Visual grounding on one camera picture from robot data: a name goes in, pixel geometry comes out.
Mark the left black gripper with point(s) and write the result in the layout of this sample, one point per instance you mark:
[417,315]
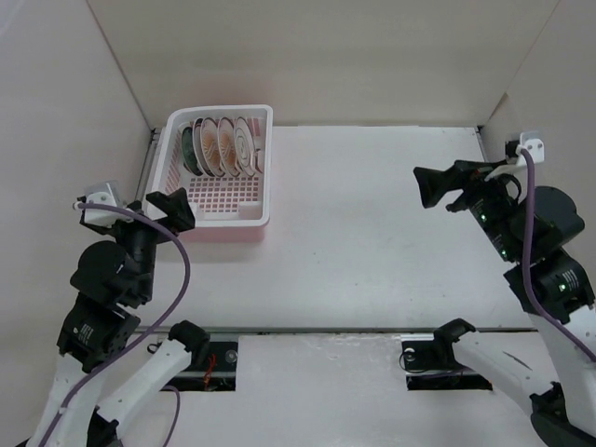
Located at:
[178,207]

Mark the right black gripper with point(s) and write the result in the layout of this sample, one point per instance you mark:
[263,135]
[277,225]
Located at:
[469,174]

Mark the blue patterned small plate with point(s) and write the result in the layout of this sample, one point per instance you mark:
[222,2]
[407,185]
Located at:
[188,151]

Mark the orange sunburst plate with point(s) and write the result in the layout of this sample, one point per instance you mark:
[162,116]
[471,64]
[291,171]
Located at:
[226,146]
[210,146]

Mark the white grey pattern plate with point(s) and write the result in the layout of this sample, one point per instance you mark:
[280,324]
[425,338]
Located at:
[245,147]

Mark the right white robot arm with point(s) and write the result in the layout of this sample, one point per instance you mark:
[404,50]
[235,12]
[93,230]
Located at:
[529,226]

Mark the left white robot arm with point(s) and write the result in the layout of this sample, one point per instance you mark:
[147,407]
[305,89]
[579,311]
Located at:
[114,277]

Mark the pink white dish rack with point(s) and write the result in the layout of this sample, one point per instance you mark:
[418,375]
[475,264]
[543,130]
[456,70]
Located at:
[226,209]

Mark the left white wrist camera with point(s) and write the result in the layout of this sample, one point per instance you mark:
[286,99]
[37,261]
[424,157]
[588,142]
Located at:
[97,203]

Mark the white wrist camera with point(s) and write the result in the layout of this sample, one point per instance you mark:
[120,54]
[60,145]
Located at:
[97,203]
[529,141]

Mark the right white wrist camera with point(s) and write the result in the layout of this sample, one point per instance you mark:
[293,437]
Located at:
[529,141]

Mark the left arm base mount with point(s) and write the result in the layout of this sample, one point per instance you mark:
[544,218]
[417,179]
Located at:
[216,373]

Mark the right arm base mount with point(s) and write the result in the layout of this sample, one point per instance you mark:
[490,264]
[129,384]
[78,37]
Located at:
[428,370]

